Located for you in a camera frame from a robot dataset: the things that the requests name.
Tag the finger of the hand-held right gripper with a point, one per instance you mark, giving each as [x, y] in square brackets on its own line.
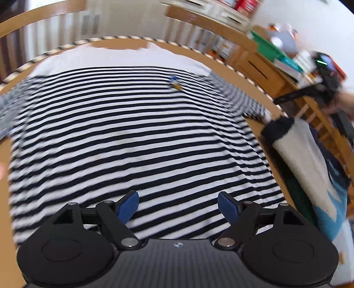
[298, 94]

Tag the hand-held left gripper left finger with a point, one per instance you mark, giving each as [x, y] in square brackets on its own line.
[130, 205]

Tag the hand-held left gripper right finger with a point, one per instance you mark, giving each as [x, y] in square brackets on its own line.
[228, 206]

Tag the navy white striped shirt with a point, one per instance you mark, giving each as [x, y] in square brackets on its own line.
[138, 124]

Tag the person's right hand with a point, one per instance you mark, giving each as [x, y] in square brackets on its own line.
[345, 101]

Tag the teal wipes pack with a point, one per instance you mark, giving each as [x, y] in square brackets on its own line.
[289, 65]

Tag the wooden spindle chair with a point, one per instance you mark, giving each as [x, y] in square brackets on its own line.
[41, 13]
[210, 23]
[318, 121]

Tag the wooden sideboard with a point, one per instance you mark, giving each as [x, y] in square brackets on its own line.
[260, 70]

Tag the grey bag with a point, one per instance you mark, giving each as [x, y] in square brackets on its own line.
[287, 41]

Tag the green plastic basket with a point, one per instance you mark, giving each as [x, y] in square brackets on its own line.
[265, 45]

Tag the navy white blue blanket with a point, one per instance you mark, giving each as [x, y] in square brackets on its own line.
[301, 155]

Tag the red printed tin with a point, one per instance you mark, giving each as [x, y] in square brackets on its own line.
[247, 5]

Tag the white wall cabinet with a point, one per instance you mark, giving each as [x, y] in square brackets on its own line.
[221, 12]

